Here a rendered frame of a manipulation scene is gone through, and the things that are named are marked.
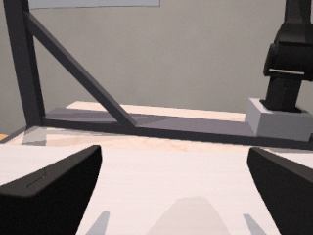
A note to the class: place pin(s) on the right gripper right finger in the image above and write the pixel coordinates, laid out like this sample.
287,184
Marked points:
286,188

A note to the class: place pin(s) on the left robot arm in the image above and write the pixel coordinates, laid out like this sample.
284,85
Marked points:
292,50

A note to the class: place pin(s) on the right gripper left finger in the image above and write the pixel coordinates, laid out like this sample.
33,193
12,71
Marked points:
53,199

